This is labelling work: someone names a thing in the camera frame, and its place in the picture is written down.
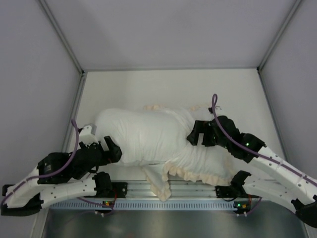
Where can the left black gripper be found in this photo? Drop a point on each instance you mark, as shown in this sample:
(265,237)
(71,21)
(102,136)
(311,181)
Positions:
(102,150)

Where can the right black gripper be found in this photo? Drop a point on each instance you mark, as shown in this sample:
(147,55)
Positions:
(206,134)

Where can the grey cream-ruffled pillowcase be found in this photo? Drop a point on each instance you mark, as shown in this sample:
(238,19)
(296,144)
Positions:
(211,165)

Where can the white pillow insert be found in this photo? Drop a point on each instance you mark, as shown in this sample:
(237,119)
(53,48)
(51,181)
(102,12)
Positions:
(138,136)

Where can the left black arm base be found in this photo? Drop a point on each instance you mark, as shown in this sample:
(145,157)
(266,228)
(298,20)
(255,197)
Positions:
(119,190)

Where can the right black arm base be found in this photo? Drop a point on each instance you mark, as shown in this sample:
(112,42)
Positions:
(227,193)

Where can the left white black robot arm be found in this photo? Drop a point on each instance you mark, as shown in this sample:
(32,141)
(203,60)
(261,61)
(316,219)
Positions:
(63,176)

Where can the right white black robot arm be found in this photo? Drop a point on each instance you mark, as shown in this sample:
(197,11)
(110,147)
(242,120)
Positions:
(290,187)

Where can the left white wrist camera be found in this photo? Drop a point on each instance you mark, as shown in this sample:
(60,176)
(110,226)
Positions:
(87,135)

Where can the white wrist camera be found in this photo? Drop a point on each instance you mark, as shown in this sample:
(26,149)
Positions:
(87,135)
(213,110)

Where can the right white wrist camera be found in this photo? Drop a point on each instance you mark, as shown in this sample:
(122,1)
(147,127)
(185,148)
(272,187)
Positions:
(213,110)

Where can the aluminium mounting rail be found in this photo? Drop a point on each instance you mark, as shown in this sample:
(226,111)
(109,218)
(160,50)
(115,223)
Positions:
(177,189)

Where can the left aluminium frame post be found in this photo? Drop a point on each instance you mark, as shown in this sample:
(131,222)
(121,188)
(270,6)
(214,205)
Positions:
(61,36)

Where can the aluminium frame post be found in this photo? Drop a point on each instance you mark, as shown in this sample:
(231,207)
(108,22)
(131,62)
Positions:
(61,36)
(280,32)

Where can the slotted grey cable duct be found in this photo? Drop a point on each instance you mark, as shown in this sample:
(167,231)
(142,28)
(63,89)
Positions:
(155,205)

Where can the right aluminium frame post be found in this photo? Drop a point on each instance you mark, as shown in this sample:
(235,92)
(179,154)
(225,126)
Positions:
(280,32)

